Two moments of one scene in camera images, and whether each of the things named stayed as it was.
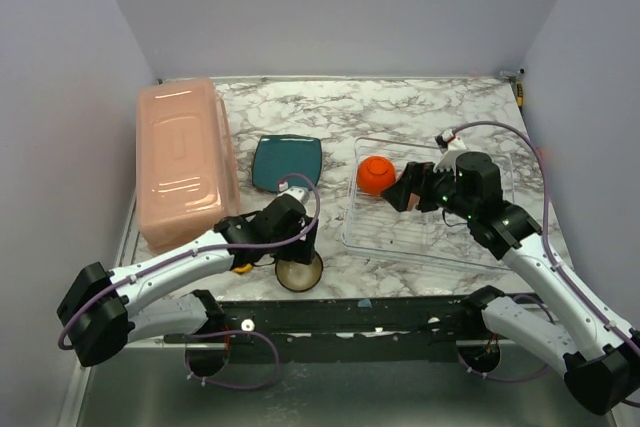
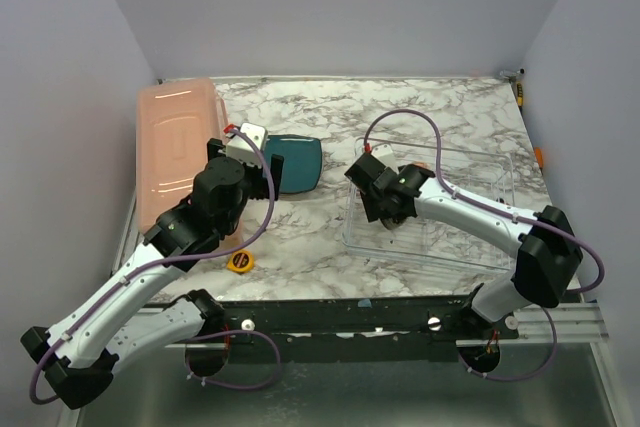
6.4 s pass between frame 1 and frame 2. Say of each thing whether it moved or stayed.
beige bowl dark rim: moved
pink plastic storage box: stayed
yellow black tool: stayed
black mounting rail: stayed
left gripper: moved
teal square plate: stayed
